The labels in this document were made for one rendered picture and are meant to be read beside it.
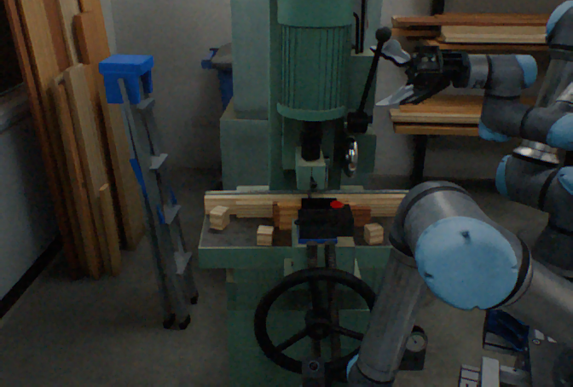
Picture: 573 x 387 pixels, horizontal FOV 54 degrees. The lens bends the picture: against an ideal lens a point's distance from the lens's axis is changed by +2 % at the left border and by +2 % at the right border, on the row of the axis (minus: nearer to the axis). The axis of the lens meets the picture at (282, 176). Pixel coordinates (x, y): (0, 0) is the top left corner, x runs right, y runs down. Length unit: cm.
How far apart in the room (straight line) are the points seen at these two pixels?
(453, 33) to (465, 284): 264
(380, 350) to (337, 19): 70
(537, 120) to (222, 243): 77
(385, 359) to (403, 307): 11
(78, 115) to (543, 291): 217
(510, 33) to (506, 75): 209
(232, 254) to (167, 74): 266
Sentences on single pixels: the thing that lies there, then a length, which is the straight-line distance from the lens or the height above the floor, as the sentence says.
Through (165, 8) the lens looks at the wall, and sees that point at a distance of 383.
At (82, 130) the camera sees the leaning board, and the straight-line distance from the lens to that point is 268.
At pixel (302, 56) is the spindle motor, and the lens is 129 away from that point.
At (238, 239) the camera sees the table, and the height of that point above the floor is 90.
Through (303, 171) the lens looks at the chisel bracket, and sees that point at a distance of 140.
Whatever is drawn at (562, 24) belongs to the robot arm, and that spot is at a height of 139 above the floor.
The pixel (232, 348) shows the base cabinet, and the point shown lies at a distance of 156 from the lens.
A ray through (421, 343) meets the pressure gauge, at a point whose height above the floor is 65.
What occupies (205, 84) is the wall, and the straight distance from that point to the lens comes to 388.
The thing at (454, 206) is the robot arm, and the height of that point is 127.
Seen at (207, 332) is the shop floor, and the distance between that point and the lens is 254.
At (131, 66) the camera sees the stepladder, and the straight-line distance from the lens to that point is 213.
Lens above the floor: 161
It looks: 24 degrees down
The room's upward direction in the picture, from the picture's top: straight up
